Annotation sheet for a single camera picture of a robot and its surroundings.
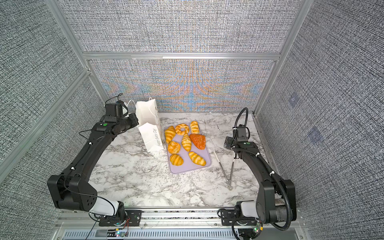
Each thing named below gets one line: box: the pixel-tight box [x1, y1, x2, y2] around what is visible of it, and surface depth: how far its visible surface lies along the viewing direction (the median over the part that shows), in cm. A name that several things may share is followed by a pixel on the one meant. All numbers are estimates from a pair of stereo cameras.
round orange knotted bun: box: [168, 141, 181, 154], surface depth 97 cm
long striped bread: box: [188, 151, 207, 166], surface depth 93 cm
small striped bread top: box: [190, 120, 200, 135], surface depth 108 cm
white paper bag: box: [135, 97, 165, 153], surface depth 88 cm
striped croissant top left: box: [164, 125, 176, 144], surface depth 105 cm
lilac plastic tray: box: [164, 121, 212, 174], surface depth 99 cm
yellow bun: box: [169, 154, 184, 166], surface depth 92 cm
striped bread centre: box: [181, 133, 192, 152], surface depth 99 cm
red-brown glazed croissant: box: [189, 134, 206, 150], surface depth 100 cm
